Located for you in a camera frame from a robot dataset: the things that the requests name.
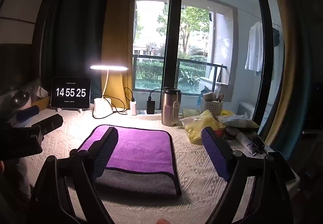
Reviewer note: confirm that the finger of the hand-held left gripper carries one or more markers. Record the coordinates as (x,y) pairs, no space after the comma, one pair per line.
(51,121)

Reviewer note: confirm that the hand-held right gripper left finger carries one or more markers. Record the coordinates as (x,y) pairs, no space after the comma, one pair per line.
(104,153)

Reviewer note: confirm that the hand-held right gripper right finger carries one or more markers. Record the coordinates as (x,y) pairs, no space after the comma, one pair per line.
(214,153)

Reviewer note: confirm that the purple and grey towel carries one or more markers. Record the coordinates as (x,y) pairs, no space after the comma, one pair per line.
(141,150)

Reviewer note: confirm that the white textured tablecloth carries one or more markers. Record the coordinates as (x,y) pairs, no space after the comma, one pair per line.
(191,163)

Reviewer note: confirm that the white tube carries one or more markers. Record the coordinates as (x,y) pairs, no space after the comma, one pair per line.
(244,141)

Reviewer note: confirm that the tablet with clock display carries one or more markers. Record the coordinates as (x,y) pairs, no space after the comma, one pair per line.
(71,92)

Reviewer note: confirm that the yellow plastic bag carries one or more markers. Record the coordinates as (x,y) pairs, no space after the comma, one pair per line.
(196,123)

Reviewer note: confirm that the white plastic bag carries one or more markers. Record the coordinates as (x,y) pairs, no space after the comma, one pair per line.
(238,120)

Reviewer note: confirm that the white plastic basket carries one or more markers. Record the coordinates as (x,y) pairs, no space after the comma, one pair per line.
(211,106)

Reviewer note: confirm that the white phone charger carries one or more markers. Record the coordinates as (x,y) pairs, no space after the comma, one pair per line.
(133,107)

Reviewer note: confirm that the white power strip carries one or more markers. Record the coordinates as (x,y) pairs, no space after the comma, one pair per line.
(147,112)

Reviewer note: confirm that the stainless steel tumbler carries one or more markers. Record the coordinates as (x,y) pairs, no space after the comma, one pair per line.
(171,106)

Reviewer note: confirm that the black power adapter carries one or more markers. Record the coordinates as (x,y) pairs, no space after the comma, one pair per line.
(151,106)

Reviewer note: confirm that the white desk lamp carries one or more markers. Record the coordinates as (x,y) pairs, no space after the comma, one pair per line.
(106,80)

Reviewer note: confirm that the dark green curtain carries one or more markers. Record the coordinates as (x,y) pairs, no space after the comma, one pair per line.
(73,24)

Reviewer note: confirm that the mustard yellow curtain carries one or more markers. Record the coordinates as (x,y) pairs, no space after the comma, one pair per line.
(118,32)

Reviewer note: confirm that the white hanging shirt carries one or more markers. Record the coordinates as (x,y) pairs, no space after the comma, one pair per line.
(254,47)

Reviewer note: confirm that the white round camera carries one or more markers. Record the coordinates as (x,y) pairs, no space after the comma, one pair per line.
(21,100)

